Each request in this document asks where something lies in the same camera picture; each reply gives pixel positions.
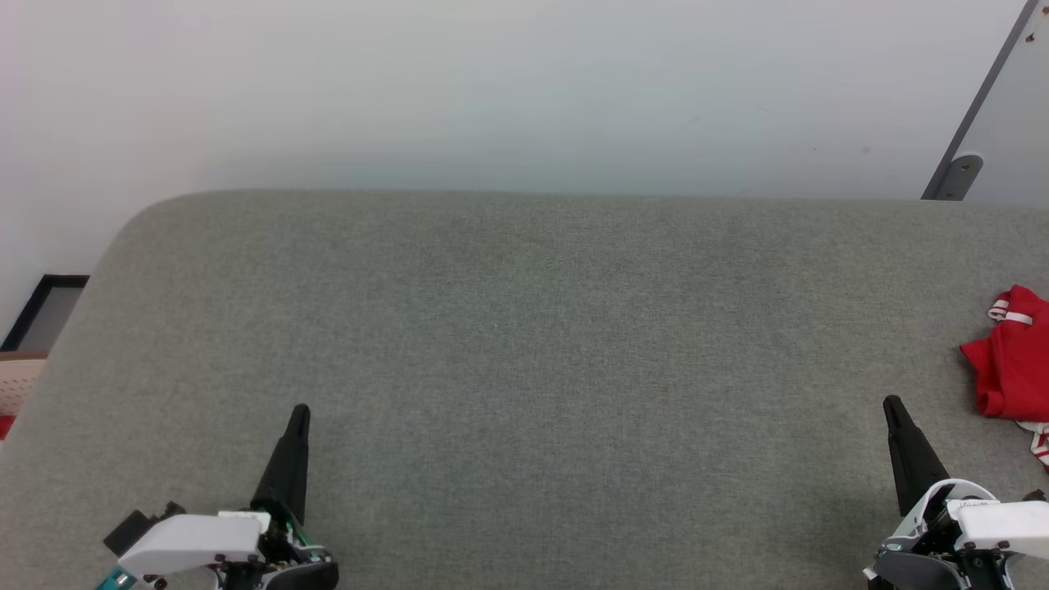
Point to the black framed panel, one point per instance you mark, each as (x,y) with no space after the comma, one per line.
(53,315)

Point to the pink perforated laundry basket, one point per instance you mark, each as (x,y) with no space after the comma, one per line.
(16,381)

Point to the dark grey frame post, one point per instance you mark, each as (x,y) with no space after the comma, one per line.
(987,90)

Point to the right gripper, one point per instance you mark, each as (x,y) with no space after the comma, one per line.
(910,565)

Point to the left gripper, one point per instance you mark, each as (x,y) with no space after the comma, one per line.
(287,565)

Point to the pale grey partition panel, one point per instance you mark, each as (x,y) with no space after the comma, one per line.
(1016,123)

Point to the red cloth item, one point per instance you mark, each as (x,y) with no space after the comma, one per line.
(5,426)

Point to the grey metal post bracket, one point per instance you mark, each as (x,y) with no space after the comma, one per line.
(960,174)

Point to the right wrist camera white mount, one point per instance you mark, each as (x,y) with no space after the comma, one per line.
(1004,520)

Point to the red and white shirt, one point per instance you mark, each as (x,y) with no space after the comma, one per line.
(1012,369)

